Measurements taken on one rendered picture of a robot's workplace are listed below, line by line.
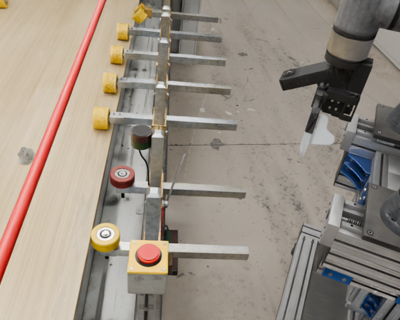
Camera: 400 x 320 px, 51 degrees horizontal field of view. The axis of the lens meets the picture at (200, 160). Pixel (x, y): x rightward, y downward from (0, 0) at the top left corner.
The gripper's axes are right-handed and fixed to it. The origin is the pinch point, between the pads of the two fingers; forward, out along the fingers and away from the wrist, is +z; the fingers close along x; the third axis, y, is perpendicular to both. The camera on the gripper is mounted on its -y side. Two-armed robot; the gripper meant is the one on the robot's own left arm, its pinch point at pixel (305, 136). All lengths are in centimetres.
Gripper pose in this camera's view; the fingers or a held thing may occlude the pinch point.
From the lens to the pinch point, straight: 92.5
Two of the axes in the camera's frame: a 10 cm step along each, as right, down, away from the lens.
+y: 9.3, 3.1, -2.2
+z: -1.0, 7.6, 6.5
